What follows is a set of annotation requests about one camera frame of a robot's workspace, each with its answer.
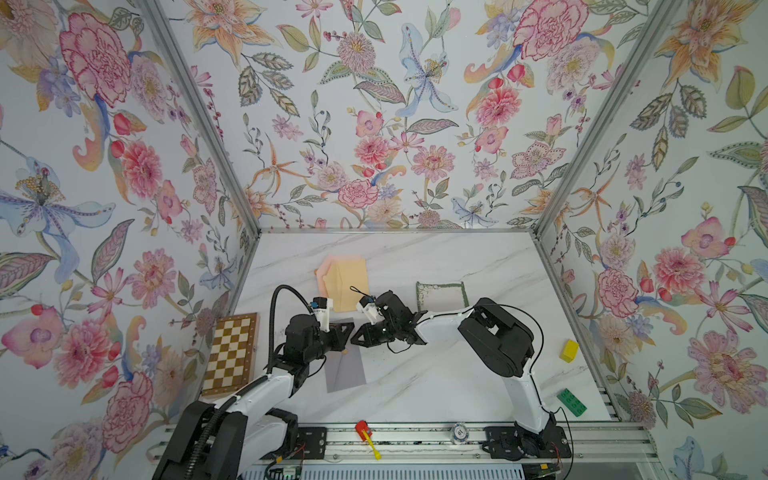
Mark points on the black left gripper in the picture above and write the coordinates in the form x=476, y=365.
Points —
x=339, y=341

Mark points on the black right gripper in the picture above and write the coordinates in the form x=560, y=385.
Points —
x=367, y=332

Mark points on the grey lavender envelope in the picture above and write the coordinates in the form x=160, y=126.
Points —
x=344, y=370

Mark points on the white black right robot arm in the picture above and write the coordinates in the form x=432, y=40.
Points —
x=502, y=342

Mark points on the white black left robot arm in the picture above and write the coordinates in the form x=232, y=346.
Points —
x=220, y=440

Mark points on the yellow envelope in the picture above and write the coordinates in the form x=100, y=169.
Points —
x=355, y=284

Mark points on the pink envelope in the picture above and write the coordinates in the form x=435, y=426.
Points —
x=329, y=280

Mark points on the wooden checkered chessboard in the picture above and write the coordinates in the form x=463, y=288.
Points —
x=232, y=353

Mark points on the yellow stick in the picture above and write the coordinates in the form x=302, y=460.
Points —
x=376, y=453

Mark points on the round silver knob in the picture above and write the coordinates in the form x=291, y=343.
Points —
x=459, y=433

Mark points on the yellow toy block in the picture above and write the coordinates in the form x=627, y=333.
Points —
x=570, y=351

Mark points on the green tag label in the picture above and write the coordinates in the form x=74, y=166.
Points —
x=571, y=402

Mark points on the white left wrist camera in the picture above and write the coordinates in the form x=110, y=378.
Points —
x=322, y=308

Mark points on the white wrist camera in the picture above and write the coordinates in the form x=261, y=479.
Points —
x=322, y=308
x=367, y=306

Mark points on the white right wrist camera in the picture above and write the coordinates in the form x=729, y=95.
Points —
x=367, y=306

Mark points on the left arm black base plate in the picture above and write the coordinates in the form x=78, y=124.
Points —
x=308, y=443

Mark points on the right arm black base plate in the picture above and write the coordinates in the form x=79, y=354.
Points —
x=513, y=443

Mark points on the aluminium front rail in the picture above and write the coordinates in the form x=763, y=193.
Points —
x=591, y=442

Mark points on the aluminium corner frame post left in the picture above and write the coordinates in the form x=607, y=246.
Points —
x=163, y=35

